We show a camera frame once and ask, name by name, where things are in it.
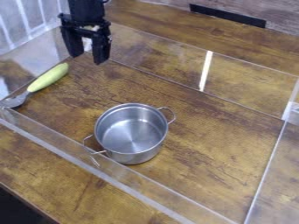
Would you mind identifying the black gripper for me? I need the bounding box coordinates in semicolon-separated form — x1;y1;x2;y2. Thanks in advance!
58;13;112;65

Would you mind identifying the green handled metal spoon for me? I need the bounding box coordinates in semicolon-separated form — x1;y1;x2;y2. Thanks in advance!
0;63;69;108

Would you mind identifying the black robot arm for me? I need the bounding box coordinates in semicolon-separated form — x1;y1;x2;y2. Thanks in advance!
58;0;112;65

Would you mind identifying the clear acrylic triangular stand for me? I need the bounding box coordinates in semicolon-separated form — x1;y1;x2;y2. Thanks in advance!
82;38;92;52

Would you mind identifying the stainless steel pot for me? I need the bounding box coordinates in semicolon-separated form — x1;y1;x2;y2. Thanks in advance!
82;103;176;165

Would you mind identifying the black bar in background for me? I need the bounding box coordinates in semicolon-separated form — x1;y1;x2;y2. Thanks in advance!
189;3;267;28

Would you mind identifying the clear acrylic enclosure wall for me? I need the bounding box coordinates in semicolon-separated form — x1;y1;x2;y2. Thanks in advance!
0;108;237;224

